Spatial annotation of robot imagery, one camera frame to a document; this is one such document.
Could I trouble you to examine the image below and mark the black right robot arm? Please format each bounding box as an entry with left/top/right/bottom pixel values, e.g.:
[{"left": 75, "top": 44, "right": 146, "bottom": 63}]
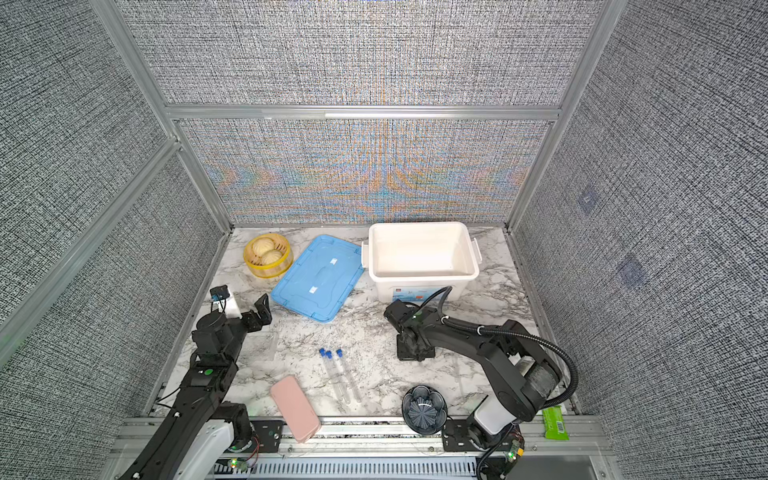
[{"left": 384, "top": 300, "right": 578, "bottom": 450}]

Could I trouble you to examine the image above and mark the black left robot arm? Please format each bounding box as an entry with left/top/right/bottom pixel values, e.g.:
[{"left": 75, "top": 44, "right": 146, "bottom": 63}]
[{"left": 122, "top": 287, "right": 272, "bottom": 479}]

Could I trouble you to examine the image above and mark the clear glass rod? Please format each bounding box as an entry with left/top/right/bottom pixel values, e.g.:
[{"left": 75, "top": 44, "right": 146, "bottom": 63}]
[{"left": 268, "top": 332, "right": 280, "bottom": 361}]

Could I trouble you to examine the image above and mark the front steamed bun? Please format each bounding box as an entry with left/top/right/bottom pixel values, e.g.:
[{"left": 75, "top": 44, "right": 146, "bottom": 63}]
[{"left": 260, "top": 249, "right": 284, "bottom": 266}]

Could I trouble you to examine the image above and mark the steamed bun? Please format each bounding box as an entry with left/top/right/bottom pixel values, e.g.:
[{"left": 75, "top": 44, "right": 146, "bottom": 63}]
[
  {"left": 251, "top": 237, "right": 276, "bottom": 257},
  {"left": 260, "top": 249, "right": 284, "bottom": 266}
]

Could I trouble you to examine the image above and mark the yellow bamboo steamer basket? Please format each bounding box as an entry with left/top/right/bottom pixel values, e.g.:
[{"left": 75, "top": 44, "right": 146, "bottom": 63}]
[{"left": 243, "top": 233, "right": 294, "bottom": 279}]

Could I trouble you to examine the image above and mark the blue plastic box lid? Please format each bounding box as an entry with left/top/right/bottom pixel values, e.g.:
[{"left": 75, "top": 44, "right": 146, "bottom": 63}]
[{"left": 271, "top": 235, "right": 364, "bottom": 324}]

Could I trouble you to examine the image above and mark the white plastic storage box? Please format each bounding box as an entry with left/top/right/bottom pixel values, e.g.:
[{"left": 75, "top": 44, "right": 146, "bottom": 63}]
[{"left": 361, "top": 222, "right": 483, "bottom": 304}]

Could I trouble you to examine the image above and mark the back steamed bun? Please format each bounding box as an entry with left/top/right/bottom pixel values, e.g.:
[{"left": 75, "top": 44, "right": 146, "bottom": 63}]
[{"left": 251, "top": 237, "right": 276, "bottom": 257}]

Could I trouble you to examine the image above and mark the black flower-shaped dish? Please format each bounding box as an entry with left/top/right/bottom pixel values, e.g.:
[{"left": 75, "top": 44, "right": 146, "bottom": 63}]
[{"left": 401, "top": 385, "right": 448, "bottom": 435}]

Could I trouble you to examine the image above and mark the green wipes packet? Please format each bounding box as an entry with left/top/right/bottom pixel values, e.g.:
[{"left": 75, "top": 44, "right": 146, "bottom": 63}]
[{"left": 541, "top": 406, "right": 570, "bottom": 441}]

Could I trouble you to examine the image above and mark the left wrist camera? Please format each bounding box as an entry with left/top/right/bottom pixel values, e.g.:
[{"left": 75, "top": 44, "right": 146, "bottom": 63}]
[{"left": 209, "top": 285, "right": 231, "bottom": 303}]

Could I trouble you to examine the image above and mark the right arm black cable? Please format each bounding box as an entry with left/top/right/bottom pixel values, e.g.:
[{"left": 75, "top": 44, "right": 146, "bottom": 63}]
[{"left": 419, "top": 285, "right": 580, "bottom": 409}]

